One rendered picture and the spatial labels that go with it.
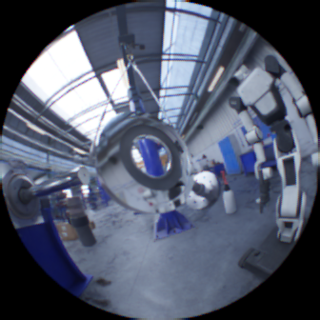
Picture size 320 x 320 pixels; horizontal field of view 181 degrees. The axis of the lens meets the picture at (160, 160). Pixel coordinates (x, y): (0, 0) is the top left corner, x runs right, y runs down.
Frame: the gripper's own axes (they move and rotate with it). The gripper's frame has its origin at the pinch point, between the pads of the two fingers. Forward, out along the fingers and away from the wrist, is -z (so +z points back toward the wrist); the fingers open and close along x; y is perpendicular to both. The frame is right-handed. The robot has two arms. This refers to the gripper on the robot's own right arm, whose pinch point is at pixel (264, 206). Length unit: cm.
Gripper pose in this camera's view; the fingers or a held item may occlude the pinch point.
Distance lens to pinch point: 85.5
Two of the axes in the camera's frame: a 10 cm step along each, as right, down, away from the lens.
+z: -1.0, -9.7, 2.1
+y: 1.2, -2.2, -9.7
